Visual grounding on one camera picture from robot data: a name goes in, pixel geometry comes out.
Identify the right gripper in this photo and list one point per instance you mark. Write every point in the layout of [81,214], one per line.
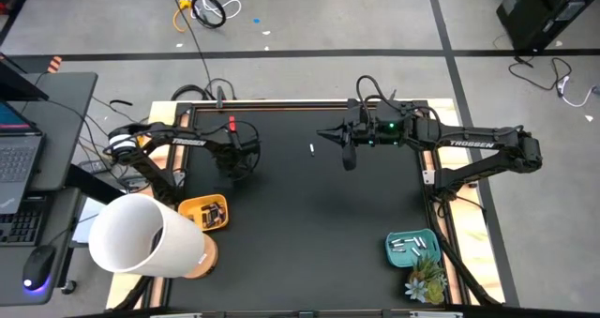
[384,123]

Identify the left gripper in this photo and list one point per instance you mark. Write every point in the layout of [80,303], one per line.
[239,156]

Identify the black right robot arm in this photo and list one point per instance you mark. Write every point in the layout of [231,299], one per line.
[473,144]

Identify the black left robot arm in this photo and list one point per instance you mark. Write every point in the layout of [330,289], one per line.
[187,142]

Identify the yellow plastic bin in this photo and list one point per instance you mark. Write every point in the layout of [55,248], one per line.
[190,209]

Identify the teal plastic bin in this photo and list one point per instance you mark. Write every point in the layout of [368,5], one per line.
[408,260]

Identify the wooden table board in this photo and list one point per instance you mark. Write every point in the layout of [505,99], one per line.
[469,224]

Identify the white paper sheet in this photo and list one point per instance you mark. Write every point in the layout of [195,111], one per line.
[86,215]

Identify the potted succulent plant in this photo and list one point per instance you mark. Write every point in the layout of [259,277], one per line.
[433,290]

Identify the black side desk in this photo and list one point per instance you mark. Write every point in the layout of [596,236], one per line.
[65,121]

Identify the orange black striped marker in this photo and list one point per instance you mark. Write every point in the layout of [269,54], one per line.
[54,65]

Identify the black caster wheel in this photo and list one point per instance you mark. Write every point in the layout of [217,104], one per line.
[68,287]

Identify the grey laptop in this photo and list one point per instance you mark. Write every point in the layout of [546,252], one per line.
[19,158]

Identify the black computer mouse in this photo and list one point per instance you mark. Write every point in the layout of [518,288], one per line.
[38,266]

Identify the black keyboard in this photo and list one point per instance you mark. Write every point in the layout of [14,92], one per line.
[19,224]

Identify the black desk monitor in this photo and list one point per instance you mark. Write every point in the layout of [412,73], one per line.
[14,86]

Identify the black computer tower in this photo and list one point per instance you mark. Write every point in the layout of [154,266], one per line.
[539,13]

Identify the white metal bracket plate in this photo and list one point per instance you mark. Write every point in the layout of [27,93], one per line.
[427,177]

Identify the table-level camera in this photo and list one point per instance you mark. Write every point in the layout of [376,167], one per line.
[305,314]

